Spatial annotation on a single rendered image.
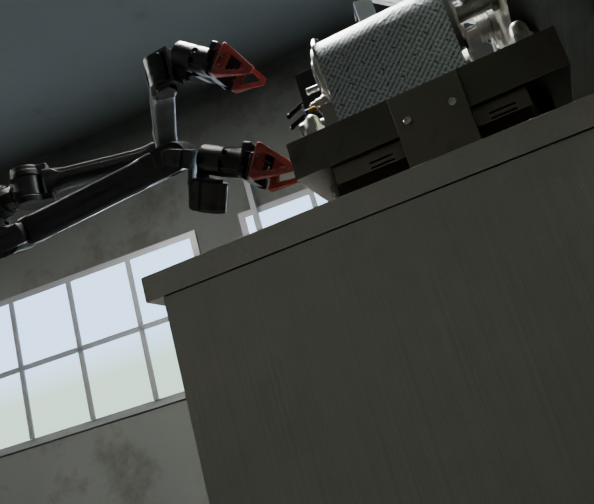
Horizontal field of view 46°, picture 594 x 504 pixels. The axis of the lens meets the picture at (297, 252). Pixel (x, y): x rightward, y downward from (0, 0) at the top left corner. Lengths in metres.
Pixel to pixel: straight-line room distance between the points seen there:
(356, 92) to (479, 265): 0.50
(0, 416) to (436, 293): 5.02
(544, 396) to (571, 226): 0.20
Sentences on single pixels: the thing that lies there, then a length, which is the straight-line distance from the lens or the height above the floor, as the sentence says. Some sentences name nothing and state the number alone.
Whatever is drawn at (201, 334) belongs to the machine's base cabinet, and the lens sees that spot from 0.99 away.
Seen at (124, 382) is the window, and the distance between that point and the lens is 5.16.
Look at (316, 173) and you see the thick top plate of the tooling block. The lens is 1.03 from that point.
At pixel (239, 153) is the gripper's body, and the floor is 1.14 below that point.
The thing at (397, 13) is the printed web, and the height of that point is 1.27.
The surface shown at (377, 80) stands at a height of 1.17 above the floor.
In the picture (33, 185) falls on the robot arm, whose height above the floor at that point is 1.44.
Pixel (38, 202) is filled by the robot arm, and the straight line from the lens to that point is 1.97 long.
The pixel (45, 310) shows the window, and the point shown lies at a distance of 5.57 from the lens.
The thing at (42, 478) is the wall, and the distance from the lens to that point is 5.53.
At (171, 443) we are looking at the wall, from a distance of 5.01.
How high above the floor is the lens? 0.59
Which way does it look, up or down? 16 degrees up
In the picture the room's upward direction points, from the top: 16 degrees counter-clockwise
